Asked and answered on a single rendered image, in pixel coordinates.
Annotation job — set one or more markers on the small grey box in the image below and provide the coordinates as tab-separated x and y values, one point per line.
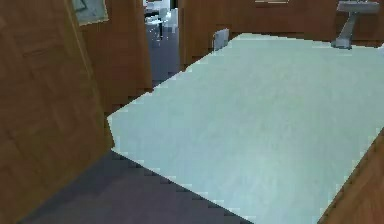
221	39

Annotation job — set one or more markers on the white table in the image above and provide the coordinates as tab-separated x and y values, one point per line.
155	22

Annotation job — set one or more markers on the brown wooden room door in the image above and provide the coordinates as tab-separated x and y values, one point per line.
43	100

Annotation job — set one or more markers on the pale wall bar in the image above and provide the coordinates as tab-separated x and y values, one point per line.
271	1

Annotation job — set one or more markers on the pale framed wall picture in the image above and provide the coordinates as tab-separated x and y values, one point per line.
90	10

